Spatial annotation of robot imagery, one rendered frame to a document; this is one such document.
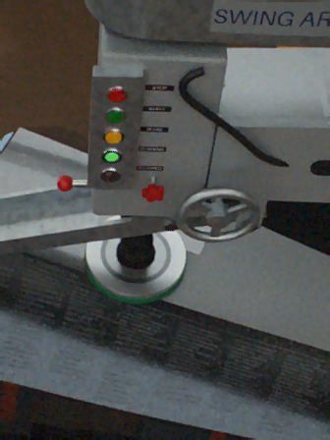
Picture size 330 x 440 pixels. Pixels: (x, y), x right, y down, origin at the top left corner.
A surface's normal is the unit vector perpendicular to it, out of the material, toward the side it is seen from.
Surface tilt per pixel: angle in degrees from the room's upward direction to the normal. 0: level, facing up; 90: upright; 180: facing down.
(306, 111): 4
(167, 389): 45
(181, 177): 90
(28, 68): 0
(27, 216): 16
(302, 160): 90
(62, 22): 0
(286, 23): 90
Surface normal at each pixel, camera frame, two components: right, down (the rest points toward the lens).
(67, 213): -0.18, -0.56
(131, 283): 0.08, -0.58
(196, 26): 0.04, 0.81
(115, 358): -0.16, 0.12
